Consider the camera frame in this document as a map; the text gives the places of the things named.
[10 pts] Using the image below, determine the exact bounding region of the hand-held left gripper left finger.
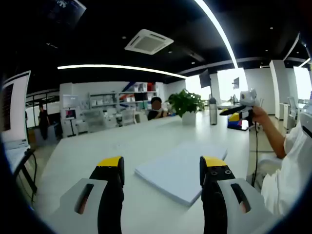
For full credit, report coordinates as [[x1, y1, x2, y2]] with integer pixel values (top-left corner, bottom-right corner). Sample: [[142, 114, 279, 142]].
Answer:
[[48, 156, 125, 234]]

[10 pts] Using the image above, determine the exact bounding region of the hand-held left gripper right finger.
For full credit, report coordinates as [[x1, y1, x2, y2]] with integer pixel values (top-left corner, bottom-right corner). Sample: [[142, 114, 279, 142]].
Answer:
[[199, 156, 281, 234]]

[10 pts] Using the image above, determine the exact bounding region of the white document stack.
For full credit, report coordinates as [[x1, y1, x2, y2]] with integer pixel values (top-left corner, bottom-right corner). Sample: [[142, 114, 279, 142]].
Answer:
[[134, 142, 229, 207]]

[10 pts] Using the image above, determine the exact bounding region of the person's right hand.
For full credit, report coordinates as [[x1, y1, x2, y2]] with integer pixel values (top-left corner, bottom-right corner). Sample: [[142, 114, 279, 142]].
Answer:
[[251, 106, 271, 125]]

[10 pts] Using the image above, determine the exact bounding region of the blue box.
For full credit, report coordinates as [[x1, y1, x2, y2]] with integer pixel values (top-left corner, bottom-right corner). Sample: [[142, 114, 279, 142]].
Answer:
[[227, 118, 249, 131]]

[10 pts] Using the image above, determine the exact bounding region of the grey water bottle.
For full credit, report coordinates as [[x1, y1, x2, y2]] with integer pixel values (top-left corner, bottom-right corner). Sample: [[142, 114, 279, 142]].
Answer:
[[209, 97, 218, 126]]

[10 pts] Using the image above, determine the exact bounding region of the black hanging television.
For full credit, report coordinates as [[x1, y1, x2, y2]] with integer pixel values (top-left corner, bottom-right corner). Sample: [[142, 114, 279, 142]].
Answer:
[[199, 69, 212, 88]]

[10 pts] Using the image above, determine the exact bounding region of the green potted plant white pot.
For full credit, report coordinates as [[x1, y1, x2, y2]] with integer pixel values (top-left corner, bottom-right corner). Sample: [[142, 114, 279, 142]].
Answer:
[[165, 89, 205, 126]]

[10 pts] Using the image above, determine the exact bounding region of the white grey chest device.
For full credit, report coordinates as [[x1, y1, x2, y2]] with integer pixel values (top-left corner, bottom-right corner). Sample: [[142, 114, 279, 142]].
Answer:
[[299, 99, 312, 141]]

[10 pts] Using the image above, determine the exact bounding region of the person in white shirt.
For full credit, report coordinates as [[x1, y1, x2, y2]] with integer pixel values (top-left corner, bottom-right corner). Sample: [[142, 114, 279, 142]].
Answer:
[[260, 117, 312, 217]]

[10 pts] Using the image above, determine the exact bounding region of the white mesh office chair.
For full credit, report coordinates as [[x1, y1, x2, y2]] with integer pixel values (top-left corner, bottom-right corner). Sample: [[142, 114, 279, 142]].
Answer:
[[85, 109, 104, 132], [121, 109, 136, 126]]

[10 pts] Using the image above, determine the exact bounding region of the ceiling light strip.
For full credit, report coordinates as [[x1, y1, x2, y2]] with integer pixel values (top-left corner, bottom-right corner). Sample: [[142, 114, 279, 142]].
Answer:
[[57, 64, 188, 79], [195, 0, 239, 70]]

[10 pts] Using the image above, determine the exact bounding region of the small red screen on stand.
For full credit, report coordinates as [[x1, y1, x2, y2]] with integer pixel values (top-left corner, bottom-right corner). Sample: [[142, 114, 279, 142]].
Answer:
[[64, 109, 78, 137]]

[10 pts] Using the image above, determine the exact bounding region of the black laptop stand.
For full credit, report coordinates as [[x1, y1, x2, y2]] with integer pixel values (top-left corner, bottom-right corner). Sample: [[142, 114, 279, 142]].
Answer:
[[12, 148, 39, 203]]

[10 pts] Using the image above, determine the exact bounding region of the storage shelf with boxes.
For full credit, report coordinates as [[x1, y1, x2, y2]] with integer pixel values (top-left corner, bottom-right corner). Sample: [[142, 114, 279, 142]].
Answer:
[[89, 82, 159, 127]]

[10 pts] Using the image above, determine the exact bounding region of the monitor on white cabinet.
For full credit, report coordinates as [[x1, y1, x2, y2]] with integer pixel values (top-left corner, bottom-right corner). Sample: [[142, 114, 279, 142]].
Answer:
[[62, 94, 80, 108]]

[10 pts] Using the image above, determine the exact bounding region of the white ceiling air conditioner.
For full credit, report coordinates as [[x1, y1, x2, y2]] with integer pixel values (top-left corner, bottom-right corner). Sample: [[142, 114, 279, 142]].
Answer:
[[124, 28, 175, 56]]

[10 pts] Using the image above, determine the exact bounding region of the large open laptop pink screen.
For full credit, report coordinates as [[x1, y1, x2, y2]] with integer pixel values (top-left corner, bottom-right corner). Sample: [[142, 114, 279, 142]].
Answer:
[[1, 70, 32, 151]]

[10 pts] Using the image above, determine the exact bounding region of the dark hanging ceiling screen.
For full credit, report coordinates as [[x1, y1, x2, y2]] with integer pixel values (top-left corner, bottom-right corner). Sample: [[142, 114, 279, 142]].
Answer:
[[48, 0, 87, 25]]

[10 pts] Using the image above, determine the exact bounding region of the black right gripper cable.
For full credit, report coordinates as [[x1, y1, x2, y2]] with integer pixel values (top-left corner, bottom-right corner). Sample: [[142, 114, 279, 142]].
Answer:
[[251, 121, 259, 187]]

